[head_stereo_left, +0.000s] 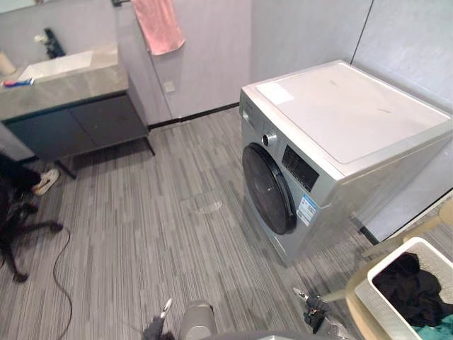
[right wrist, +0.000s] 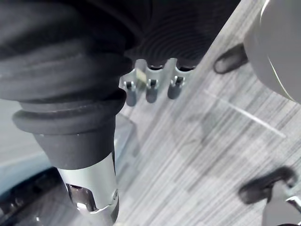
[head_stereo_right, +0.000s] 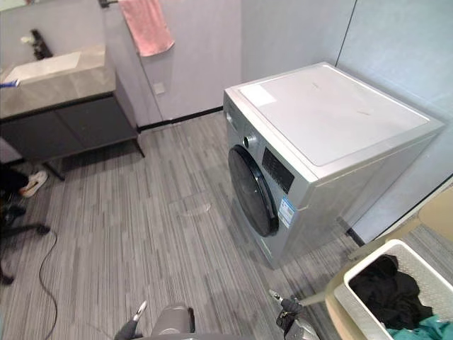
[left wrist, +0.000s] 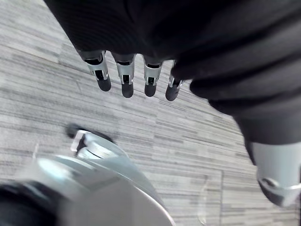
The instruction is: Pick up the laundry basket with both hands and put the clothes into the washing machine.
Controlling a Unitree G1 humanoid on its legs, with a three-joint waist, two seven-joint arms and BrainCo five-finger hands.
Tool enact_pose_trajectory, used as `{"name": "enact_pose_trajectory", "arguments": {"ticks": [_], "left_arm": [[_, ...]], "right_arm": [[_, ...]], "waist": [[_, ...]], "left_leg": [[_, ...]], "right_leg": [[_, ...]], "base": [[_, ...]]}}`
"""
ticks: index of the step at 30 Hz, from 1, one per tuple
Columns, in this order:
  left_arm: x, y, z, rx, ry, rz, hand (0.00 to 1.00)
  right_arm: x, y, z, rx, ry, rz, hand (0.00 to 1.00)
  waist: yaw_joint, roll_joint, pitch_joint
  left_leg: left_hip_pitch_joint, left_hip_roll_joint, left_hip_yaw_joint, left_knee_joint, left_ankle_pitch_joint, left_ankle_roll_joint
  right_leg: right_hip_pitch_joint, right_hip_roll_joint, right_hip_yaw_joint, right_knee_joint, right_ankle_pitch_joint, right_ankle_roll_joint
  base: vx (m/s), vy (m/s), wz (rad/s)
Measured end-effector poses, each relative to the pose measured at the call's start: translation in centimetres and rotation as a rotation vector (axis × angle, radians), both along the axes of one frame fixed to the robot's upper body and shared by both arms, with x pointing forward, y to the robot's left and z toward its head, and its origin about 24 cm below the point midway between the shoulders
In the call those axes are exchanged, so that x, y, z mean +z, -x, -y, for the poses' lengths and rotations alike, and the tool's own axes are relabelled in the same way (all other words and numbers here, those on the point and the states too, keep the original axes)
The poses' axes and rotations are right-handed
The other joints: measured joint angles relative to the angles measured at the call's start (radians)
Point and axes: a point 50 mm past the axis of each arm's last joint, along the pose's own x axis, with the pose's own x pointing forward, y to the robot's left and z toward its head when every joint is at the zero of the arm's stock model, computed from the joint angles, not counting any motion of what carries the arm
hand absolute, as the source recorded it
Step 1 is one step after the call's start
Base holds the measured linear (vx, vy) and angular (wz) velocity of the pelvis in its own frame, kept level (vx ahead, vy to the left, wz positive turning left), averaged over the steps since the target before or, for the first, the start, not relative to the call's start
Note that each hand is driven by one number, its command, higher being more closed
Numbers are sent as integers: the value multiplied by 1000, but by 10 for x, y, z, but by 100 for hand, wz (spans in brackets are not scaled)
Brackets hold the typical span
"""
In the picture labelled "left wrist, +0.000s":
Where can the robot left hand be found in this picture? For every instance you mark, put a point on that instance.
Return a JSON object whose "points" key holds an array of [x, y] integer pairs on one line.
{"points": [[178, 33]]}

